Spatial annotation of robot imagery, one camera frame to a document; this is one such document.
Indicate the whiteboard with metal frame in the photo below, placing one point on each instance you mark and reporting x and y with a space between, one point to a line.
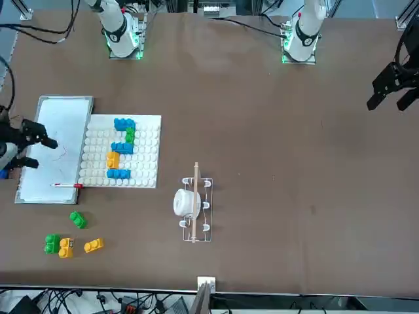
62 124

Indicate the red capped marker pen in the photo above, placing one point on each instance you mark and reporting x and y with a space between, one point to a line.
78 185

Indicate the green two-stud block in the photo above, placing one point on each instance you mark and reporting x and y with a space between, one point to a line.
51 243
78 219
130 134

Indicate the blue whiteboard eraser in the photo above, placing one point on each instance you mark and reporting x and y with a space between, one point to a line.
3 174

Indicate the aluminium frame post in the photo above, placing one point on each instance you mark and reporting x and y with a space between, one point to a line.
404 19
24 11

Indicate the white post bracket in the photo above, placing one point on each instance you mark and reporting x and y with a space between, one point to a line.
206 282

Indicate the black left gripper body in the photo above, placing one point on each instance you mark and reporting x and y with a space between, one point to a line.
413 49

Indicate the grey aluminium camera post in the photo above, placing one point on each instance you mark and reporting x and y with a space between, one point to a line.
201 301

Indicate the white power strip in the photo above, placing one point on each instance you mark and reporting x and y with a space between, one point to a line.
211 10

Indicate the white cup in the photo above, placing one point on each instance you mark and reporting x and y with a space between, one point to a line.
183 202

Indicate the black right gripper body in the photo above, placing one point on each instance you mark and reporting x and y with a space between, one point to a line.
11 135

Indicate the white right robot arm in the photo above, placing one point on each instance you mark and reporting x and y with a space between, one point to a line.
118 29

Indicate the blue three-stud block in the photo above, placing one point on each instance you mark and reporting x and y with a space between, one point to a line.
124 123
122 148
118 173

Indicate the white studded baseplate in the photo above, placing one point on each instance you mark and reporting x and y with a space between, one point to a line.
144 163

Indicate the yellow two-stud block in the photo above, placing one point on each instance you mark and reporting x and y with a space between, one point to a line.
66 247
94 245
113 159

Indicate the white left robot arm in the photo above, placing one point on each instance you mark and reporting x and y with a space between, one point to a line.
306 29

